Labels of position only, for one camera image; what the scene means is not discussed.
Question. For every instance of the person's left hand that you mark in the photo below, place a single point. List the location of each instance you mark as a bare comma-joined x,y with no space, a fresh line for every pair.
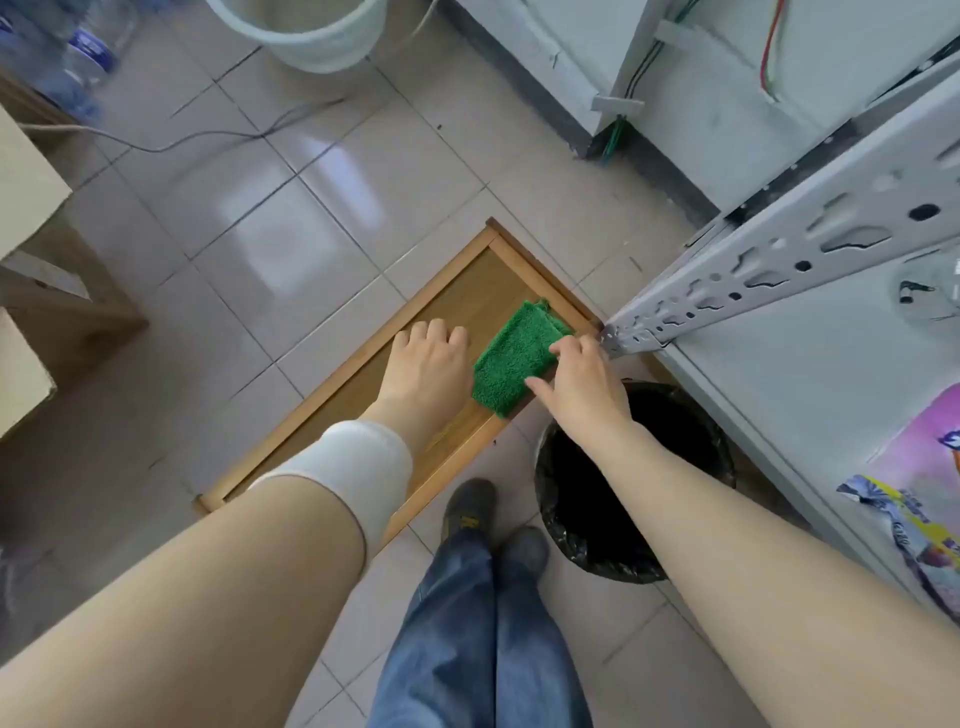
424,375

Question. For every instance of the black-lined trash bin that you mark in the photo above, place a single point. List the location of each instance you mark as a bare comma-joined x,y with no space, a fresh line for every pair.
600,510

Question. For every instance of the white metal shelving unit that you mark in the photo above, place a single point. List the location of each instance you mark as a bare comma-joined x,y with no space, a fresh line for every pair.
787,375

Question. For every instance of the pack of water bottles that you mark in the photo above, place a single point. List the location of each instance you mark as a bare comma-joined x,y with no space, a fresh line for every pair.
82,52

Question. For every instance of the person's blue jeans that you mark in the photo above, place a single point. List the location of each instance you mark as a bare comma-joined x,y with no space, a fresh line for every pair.
472,637

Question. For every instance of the person's right hand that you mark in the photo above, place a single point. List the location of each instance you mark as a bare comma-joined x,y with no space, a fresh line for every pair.
589,397

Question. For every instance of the person's left forearm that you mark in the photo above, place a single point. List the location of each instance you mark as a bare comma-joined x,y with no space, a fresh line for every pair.
225,600

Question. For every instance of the clear pump dispenser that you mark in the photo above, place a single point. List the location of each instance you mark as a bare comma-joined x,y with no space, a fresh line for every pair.
937,292

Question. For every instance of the pale green plastic bucket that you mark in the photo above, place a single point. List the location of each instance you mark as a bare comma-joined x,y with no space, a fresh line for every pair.
300,34

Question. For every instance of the person's right forearm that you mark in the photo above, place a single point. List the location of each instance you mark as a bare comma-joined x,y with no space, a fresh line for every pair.
750,585

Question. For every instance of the green cleaning cloth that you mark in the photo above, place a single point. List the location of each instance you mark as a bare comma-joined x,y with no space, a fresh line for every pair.
517,352

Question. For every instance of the person's left shoe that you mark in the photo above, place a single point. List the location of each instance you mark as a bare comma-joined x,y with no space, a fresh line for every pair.
469,510

